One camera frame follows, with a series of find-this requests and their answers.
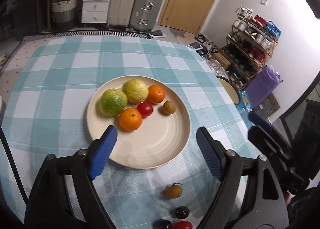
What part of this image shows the orange tangerine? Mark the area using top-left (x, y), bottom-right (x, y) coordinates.
top-left (147, 85), bottom-right (165, 104)
top-left (118, 108), bottom-right (142, 131)

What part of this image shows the green yellow melon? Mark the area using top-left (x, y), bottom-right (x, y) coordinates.
top-left (99, 88), bottom-right (127, 117)

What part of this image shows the red tomato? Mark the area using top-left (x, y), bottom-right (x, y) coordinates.
top-left (137, 102), bottom-right (153, 117)
top-left (173, 220), bottom-right (193, 229)

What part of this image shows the round stool cream top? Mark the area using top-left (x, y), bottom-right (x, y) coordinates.
top-left (217, 76), bottom-right (241, 105)

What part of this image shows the purple bag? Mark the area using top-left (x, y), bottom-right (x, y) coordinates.
top-left (245, 65), bottom-right (283, 108)

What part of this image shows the cream round plate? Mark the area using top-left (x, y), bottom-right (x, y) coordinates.
top-left (86, 75), bottom-right (191, 169)

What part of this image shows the dark plum right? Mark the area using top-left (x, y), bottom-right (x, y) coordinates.
top-left (174, 206), bottom-right (190, 220)

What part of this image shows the dark plum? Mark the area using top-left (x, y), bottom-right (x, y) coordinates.
top-left (152, 219), bottom-right (173, 229)
top-left (174, 206), bottom-right (190, 220)

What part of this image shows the teal checkered tablecloth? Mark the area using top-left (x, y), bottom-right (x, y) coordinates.
top-left (2, 36), bottom-right (258, 228)

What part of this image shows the wooden shoe rack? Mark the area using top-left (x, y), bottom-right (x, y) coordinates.
top-left (220, 7), bottom-right (281, 91)

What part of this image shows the yellow round melon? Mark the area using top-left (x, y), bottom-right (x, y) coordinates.
top-left (122, 79), bottom-right (149, 104)

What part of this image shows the orange tangerine on plate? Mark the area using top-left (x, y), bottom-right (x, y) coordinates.
top-left (147, 85), bottom-right (165, 104)

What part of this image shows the dark plum left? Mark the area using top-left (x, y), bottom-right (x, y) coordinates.
top-left (152, 219), bottom-right (173, 229)

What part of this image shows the woven laundry basket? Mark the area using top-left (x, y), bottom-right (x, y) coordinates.
top-left (52, 0), bottom-right (77, 24)

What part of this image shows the silver suitcase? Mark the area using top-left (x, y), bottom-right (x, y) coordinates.
top-left (129, 0), bottom-right (163, 31)

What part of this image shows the beige suitcase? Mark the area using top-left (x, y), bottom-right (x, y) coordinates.
top-left (107, 0), bottom-right (135, 27)

